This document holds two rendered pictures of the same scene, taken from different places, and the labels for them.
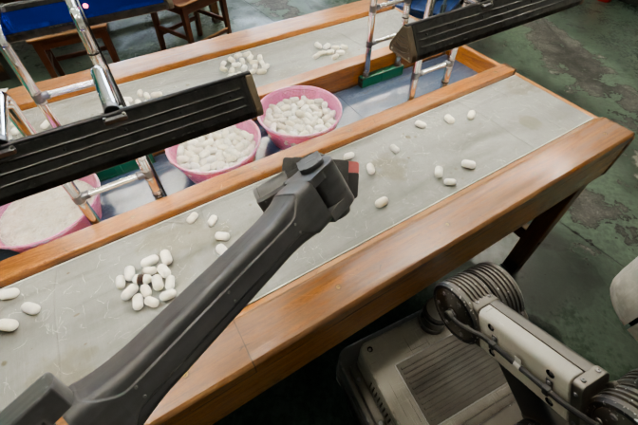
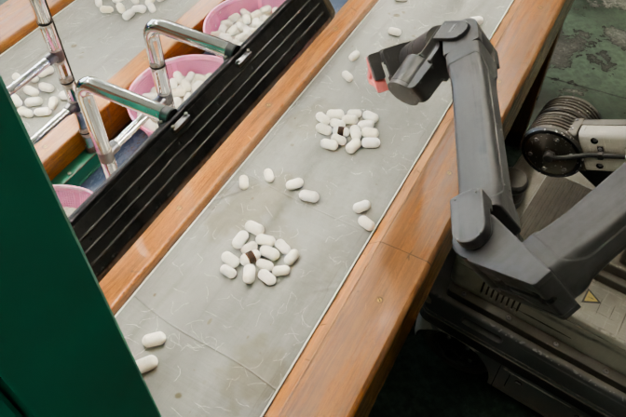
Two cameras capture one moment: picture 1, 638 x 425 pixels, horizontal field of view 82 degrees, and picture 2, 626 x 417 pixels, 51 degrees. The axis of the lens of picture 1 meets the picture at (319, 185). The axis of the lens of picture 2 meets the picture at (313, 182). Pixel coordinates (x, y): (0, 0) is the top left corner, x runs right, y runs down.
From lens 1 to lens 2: 0.68 m
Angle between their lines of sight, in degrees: 20
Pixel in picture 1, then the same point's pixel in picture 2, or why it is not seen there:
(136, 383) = (503, 182)
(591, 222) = (564, 61)
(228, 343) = (393, 260)
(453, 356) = (543, 218)
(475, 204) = (510, 54)
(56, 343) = (216, 353)
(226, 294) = (496, 125)
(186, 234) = (251, 201)
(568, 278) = not seen: hidden behind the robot
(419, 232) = not seen: hidden behind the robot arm
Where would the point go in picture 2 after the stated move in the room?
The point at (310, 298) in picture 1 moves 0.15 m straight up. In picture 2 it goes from (433, 192) to (445, 135)
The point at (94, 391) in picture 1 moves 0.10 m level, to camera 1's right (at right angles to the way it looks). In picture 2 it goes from (492, 190) to (557, 158)
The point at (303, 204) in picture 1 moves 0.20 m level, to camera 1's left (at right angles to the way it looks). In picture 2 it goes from (484, 56) to (365, 104)
